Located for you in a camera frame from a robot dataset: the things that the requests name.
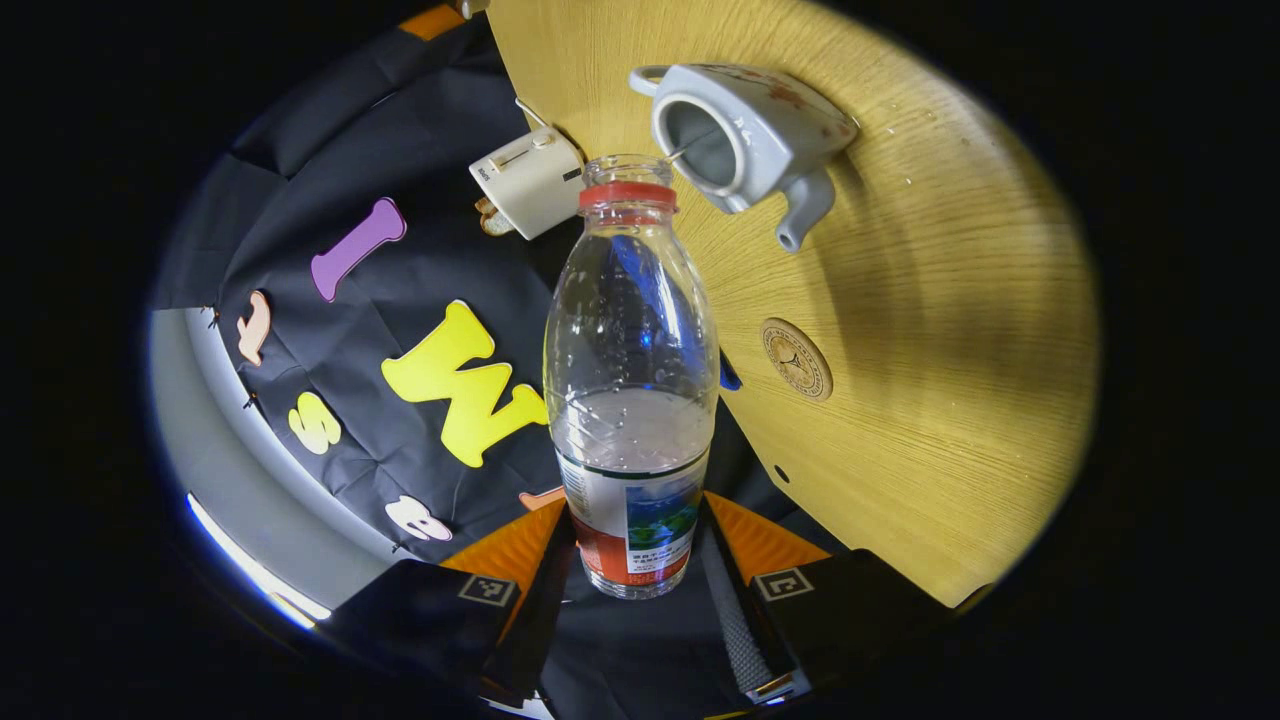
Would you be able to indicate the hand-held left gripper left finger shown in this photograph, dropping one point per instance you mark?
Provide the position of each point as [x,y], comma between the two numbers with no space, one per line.
[540,610]

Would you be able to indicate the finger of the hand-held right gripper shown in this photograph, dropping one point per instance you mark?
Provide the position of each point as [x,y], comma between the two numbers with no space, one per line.
[432,22]

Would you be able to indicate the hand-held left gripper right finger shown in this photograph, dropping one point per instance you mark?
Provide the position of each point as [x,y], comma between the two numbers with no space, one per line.
[735,620]

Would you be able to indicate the white teacup lid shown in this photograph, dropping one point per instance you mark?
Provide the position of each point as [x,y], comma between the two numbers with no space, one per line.
[472,8]

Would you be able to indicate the round wooden coaster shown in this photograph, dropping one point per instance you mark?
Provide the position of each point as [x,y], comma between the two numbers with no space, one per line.
[797,358]

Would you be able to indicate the clear plastic water bottle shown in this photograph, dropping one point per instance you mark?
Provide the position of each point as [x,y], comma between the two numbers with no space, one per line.
[630,330]

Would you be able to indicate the white ceramic teacup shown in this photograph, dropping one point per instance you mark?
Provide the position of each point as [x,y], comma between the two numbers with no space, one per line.
[770,130]

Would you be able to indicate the white toaster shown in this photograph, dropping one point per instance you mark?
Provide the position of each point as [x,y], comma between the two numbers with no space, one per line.
[530,185]

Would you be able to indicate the toasted bread slice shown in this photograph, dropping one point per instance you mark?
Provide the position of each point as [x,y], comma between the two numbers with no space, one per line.
[493,218]

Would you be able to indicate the blue folded towel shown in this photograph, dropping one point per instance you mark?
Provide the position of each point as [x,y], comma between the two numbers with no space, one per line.
[728,375]

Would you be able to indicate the ceiling light panel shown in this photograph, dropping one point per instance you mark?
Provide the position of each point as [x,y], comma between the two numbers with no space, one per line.
[255,577]

